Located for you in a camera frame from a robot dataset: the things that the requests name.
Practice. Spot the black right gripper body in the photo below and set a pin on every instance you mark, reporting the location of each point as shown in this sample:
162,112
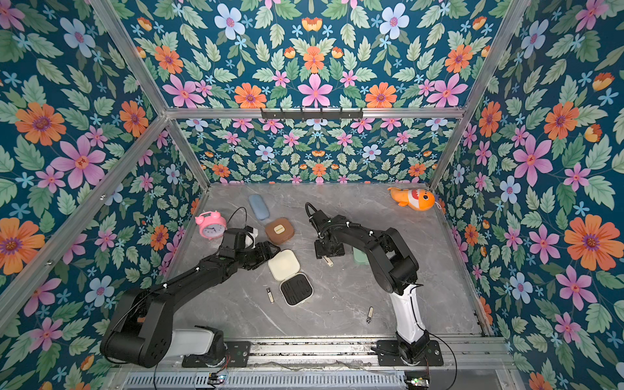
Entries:
328,242

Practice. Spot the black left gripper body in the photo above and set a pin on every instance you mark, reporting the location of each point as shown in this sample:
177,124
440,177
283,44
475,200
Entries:
253,257

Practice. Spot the mint green clipper case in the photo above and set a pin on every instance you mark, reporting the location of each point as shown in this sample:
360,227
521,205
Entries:
360,258

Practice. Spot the brown clipper case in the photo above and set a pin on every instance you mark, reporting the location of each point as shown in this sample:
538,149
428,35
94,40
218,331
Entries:
279,231

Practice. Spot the cream clipper case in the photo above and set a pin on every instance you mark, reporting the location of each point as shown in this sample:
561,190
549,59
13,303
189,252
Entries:
295,286

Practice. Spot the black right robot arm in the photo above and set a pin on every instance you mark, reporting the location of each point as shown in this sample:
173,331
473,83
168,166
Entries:
393,266

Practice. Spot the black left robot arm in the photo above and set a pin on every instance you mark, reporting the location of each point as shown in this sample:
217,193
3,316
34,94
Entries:
141,330

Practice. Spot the small cream nail clipper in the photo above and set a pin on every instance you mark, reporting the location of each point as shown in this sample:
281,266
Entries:
270,295

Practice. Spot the pink alarm clock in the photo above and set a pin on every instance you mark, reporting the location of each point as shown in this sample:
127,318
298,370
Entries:
211,225

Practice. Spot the blue denim pouch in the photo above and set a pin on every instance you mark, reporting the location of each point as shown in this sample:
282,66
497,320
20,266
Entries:
259,207

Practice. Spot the orange clownfish plush toy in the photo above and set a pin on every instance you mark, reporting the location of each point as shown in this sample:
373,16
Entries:
416,199

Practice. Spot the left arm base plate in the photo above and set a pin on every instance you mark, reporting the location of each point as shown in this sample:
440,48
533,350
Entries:
223,354

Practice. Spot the black hook rail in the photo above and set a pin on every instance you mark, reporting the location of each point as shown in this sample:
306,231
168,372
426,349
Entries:
312,114

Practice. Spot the aluminium front rail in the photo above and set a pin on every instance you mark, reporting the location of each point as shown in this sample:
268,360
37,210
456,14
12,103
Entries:
460,352

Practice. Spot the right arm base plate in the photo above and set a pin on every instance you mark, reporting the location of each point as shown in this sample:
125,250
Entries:
393,353

